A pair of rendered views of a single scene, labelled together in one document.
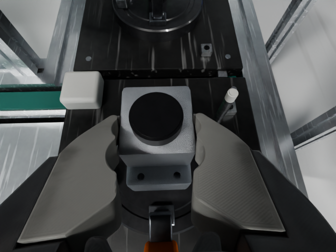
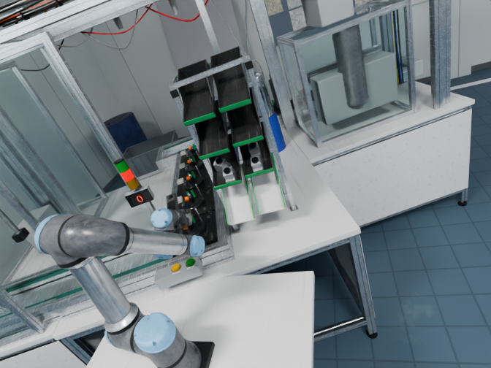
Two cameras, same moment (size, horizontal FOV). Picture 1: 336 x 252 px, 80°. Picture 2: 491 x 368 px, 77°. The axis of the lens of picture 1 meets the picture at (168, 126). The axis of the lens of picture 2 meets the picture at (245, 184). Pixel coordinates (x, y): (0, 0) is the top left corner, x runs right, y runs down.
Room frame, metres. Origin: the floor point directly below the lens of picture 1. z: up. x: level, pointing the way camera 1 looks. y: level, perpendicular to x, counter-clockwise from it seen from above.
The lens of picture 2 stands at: (-1.20, -0.49, 1.86)
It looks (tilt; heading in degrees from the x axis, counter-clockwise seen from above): 30 degrees down; 7
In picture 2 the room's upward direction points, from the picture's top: 22 degrees counter-clockwise
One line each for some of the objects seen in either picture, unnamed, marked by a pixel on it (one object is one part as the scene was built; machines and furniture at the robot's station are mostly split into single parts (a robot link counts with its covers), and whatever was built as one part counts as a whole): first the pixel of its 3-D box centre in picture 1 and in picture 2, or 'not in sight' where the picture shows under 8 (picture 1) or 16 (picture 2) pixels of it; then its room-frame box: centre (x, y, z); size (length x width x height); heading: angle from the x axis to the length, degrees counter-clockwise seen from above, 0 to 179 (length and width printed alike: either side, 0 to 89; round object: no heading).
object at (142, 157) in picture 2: not in sight; (153, 154); (2.05, 0.77, 0.73); 0.62 x 0.42 x 0.23; 94
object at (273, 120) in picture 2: not in sight; (270, 133); (0.89, -0.53, 1.00); 0.16 x 0.16 x 0.27
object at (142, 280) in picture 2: not in sight; (144, 278); (-0.12, 0.27, 0.91); 0.89 x 0.06 x 0.11; 94
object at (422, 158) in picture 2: not in sight; (372, 163); (0.95, -1.24, 0.43); 1.11 x 0.68 x 0.86; 94
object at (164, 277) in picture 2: not in sight; (178, 272); (-0.17, 0.08, 0.93); 0.21 x 0.07 x 0.06; 94
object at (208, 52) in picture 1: (206, 50); not in sight; (0.22, -0.05, 0.98); 0.02 x 0.02 x 0.01; 4
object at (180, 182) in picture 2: not in sight; (191, 179); (0.55, 0.04, 1.01); 0.24 x 0.24 x 0.13; 4
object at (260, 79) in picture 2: not in sight; (256, 90); (0.89, -0.53, 1.32); 0.14 x 0.14 x 0.38
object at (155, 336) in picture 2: not in sight; (158, 337); (-0.57, 0.04, 1.05); 0.13 x 0.12 x 0.14; 63
